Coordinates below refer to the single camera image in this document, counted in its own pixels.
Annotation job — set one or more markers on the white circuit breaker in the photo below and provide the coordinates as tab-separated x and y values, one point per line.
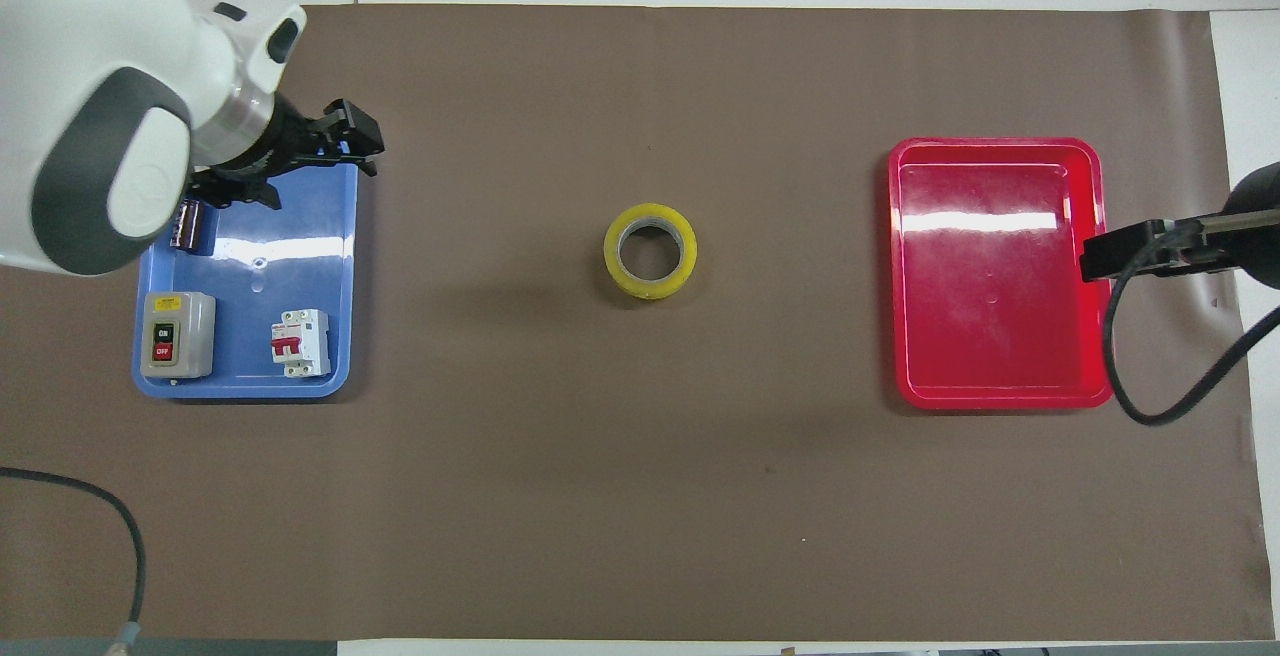
305	341

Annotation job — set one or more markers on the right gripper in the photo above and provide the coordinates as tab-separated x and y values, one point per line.
1255	256

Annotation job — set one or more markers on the blue plastic tray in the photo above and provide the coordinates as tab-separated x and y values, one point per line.
250	276

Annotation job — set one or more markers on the yellow tape roll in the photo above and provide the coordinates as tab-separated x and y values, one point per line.
650	288

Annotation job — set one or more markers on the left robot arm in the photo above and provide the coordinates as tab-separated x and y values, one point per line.
90	56

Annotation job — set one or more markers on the dark ribbed electrical part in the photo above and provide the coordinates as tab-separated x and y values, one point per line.
192	228

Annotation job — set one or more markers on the red plastic tray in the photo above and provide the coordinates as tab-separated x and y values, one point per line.
990	316

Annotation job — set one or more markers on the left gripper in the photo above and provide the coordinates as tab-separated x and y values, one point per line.
272	144

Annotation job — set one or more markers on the grey on-off switch box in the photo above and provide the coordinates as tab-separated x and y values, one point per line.
190	336

